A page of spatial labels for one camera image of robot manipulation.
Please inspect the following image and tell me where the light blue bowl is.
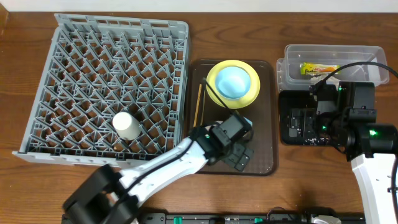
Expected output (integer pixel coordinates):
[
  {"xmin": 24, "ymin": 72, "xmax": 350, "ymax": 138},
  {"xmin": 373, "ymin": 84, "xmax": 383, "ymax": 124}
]
[{"xmin": 215, "ymin": 67, "xmax": 251, "ymax": 100}]

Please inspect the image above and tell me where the brown serving tray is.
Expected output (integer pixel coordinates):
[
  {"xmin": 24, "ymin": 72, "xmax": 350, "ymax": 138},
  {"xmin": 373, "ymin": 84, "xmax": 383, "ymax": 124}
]
[{"xmin": 183, "ymin": 59, "xmax": 279, "ymax": 176}]

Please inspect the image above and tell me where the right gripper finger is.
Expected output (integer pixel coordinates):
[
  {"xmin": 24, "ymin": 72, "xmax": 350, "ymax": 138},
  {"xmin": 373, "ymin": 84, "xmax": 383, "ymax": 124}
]
[
  {"xmin": 289, "ymin": 108, "xmax": 301, "ymax": 138},
  {"xmin": 301, "ymin": 109, "xmax": 315, "ymax": 137}
]

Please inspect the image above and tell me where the grey dishwasher rack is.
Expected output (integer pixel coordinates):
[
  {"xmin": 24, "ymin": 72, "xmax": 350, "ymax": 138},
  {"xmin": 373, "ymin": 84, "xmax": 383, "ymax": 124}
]
[{"xmin": 15, "ymin": 14, "xmax": 190, "ymax": 169}]

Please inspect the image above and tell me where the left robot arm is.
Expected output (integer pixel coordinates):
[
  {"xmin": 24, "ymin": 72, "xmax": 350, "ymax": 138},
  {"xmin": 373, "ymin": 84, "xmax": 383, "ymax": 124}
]
[{"xmin": 63, "ymin": 111, "xmax": 254, "ymax": 223}]

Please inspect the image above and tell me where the right wooden chopstick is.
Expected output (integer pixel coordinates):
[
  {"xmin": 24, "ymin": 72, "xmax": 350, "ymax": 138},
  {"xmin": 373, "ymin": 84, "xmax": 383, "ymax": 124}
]
[{"xmin": 199, "ymin": 87, "xmax": 206, "ymax": 126}]

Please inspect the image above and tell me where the white napkin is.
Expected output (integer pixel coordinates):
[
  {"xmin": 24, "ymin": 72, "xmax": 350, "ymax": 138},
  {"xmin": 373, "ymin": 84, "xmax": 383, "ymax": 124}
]
[{"xmin": 310, "ymin": 74, "xmax": 340, "ymax": 86}]

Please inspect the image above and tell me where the yellow plate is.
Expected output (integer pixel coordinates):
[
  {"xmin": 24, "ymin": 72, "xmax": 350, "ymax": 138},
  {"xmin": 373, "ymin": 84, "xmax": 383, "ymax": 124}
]
[{"xmin": 206, "ymin": 60, "xmax": 261, "ymax": 109}]

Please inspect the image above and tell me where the clear plastic bin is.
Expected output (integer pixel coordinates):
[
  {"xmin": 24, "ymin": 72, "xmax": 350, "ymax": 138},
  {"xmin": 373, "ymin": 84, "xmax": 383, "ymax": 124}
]
[{"xmin": 277, "ymin": 44, "xmax": 389, "ymax": 91}]

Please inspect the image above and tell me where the wooden chopstick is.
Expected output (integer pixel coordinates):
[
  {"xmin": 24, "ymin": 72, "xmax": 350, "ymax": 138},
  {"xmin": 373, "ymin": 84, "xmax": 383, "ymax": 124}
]
[
  {"xmin": 199, "ymin": 87, "xmax": 206, "ymax": 126},
  {"xmin": 193, "ymin": 84, "xmax": 202, "ymax": 127}
]

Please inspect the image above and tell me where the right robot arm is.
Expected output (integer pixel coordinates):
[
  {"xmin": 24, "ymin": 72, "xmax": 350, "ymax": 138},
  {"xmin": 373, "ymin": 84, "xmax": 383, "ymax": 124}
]
[{"xmin": 279, "ymin": 82, "xmax": 397, "ymax": 223}]

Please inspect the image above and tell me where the white paper cup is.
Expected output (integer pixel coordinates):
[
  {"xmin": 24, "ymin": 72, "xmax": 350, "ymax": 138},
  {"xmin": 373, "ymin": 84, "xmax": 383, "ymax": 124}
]
[{"xmin": 112, "ymin": 111, "xmax": 141, "ymax": 141}]

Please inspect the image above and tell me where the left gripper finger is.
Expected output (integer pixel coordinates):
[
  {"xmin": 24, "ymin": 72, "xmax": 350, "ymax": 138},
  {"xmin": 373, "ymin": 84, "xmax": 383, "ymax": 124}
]
[
  {"xmin": 222, "ymin": 143, "xmax": 246, "ymax": 167},
  {"xmin": 234, "ymin": 149, "xmax": 254, "ymax": 172}
]

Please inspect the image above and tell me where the left wooden chopstick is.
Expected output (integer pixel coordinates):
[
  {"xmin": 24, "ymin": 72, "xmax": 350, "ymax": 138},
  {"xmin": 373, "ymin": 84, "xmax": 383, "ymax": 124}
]
[{"xmin": 193, "ymin": 84, "xmax": 202, "ymax": 127}]

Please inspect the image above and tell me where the pink white bowl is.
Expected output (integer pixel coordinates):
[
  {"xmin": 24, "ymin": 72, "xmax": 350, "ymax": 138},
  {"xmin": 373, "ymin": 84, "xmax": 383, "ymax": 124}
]
[{"xmin": 218, "ymin": 116, "xmax": 252, "ymax": 139}]

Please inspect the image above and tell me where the black tray bin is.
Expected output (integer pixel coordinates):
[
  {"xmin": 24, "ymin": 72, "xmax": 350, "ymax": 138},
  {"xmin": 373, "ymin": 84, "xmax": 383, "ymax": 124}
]
[{"xmin": 279, "ymin": 90, "xmax": 317, "ymax": 145}]

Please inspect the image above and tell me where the rice food waste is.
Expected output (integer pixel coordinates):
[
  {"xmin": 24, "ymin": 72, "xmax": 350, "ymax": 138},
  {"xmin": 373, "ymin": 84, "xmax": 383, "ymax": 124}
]
[{"xmin": 285, "ymin": 127, "xmax": 329, "ymax": 146}]

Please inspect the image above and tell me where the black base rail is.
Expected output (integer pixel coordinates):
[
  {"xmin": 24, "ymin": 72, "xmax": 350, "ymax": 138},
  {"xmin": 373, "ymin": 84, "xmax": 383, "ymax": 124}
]
[{"xmin": 134, "ymin": 207, "xmax": 366, "ymax": 224}]

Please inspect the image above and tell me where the green snack wrapper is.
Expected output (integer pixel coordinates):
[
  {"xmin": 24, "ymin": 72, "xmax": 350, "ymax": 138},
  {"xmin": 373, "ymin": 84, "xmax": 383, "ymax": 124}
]
[{"xmin": 300, "ymin": 62, "xmax": 340, "ymax": 76}]

